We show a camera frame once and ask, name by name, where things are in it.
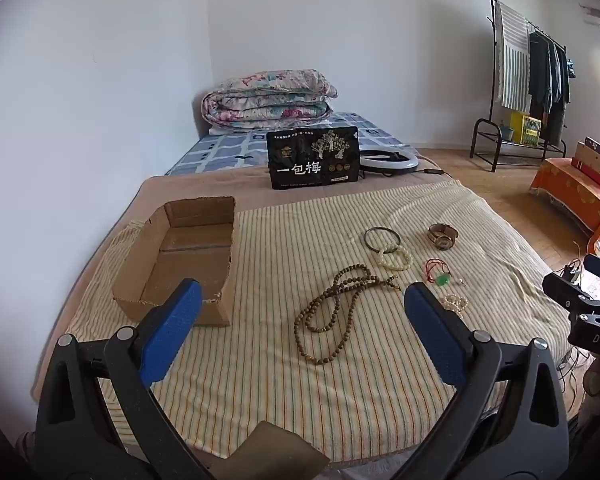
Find white bead bracelet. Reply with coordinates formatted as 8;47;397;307
376;245;413;272

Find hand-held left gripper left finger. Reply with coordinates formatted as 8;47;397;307
35;278;221;480

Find dark hanging clothes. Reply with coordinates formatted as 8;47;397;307
527;30;572;146

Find blue checkered bed sheet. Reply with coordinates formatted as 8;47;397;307
167;112;421;176

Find folded floral quilt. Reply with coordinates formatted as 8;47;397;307
201;69;339;136

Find orange cloth covered table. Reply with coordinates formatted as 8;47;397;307
530;157;600;256

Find white ring light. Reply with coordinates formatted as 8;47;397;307
359;147;422;178

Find brown cardboard piece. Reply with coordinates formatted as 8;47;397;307
219;420;331;480

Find yellow striped blanket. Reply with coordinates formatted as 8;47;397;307
72;180;573;461

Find tan flat box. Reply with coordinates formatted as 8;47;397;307
575;142;600;183

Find small pearl bracelet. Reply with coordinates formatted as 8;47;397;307
440;294;470;318

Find yellow box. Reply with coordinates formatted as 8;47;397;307
509;111;543;148

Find tangled floor cables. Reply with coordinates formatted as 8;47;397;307
557;257;598;386

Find black printed box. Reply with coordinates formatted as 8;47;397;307
266;126;361;191

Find cardboard box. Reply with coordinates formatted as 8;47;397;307
111;196;237;328

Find red flat box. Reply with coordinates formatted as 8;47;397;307
571;157;600;191

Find brown bed sheet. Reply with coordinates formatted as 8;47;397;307
32;160;581;467

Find hanging striped towel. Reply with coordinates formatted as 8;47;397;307
495;1;531;111

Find black metal clothes rack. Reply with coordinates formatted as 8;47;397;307
470;0;573;173

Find thin metal bangle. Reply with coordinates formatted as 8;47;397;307
364;227;401;253

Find brown wooden bead necklace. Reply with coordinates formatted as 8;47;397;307
294;265;402;366

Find green jade pendant red cord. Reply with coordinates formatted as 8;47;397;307
424;258;453;286

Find gold wrist watch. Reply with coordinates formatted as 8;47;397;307
427;223;459;251

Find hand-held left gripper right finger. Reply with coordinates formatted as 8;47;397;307
395;281;571;480

